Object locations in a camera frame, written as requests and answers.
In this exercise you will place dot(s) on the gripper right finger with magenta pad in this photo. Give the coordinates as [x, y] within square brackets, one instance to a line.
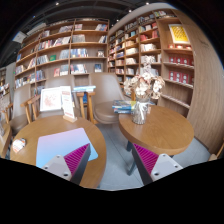
[152, 166]

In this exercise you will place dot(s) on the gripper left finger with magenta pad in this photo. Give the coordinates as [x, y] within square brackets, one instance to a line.
[70, 167]

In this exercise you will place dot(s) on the books on chair arm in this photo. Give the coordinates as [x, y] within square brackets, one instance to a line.
[89, 88]

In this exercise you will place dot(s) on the blue pink gradient mouse pad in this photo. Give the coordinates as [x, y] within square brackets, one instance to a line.
[61, 144]

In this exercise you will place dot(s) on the round wooden table right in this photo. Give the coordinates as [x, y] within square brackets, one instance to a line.
[165, 131]

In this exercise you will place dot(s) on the round wooden table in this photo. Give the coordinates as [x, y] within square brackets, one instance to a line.
[55, 124]
[165, 131]

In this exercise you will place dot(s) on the round wooden table left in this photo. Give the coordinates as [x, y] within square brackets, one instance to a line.
[55, 124]

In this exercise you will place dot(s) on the glass vase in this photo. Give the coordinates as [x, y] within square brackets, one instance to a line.
[140, 111]

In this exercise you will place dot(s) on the sign card on wooden stand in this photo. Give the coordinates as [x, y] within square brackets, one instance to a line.
[67, 104]

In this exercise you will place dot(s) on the stack of books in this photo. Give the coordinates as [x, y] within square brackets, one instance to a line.
[123, 106]

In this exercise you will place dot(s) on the white framed picture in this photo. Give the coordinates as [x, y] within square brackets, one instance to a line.
[50, 99]

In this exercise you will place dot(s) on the beige armchair left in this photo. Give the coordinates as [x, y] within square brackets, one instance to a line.
[21, 110]

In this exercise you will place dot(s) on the beige armchair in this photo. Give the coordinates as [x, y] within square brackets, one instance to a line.
[21, 110]
[100, 101]

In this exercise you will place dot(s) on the dried flower bouquet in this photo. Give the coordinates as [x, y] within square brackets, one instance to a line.
[147, 83]

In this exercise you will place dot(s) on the beige armchair centre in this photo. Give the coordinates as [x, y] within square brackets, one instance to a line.
[100, 101]

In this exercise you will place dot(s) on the wooden bookshelf left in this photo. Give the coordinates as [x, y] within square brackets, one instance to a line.
[74, 47]

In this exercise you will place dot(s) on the wooden bookshelf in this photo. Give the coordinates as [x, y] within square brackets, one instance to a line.
[74, 47]
[155, 38]

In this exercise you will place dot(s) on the wooden bookshelf right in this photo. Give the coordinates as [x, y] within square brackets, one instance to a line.
[155, 38]

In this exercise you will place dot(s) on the yellow framed poster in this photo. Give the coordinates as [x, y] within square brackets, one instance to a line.
[179, 36]

